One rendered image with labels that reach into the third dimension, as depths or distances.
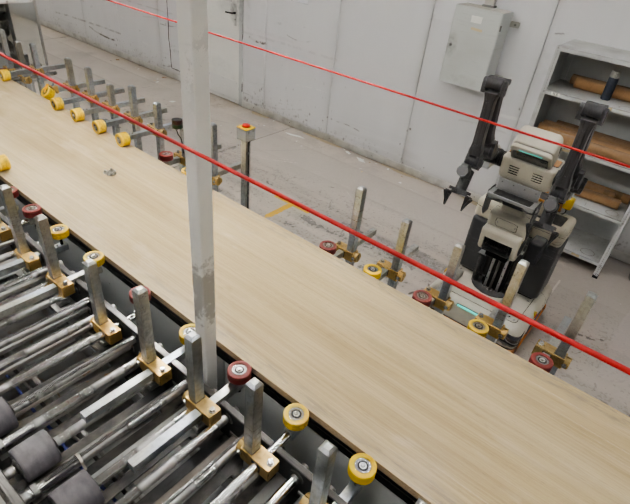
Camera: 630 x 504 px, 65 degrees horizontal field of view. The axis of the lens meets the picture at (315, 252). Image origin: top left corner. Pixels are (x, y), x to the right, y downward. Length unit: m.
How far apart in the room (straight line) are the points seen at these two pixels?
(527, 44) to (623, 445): 3.38
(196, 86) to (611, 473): 1.57
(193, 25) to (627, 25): 3.64
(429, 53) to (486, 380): 3.59
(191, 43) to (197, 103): 0.13
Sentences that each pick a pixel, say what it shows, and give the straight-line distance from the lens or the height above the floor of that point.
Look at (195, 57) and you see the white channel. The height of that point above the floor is 1.88.
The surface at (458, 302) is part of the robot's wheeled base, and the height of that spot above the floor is 0.26.
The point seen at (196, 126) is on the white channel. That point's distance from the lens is 1.24.
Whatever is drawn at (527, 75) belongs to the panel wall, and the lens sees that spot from 4.61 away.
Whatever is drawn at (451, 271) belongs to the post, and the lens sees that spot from 2.13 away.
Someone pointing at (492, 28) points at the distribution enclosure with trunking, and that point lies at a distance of 4.43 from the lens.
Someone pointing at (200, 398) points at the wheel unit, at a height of 0.87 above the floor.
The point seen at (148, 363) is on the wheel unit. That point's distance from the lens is 1.81.
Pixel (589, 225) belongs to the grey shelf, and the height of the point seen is 0.20.
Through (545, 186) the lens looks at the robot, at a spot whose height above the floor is 1.13.
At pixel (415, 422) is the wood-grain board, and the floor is 0.90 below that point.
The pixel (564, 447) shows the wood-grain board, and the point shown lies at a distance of 1.79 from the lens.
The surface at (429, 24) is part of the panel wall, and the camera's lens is 4.91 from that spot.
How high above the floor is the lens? 2.17
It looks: 35 degrees down
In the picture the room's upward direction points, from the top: 7 degrees clockwise
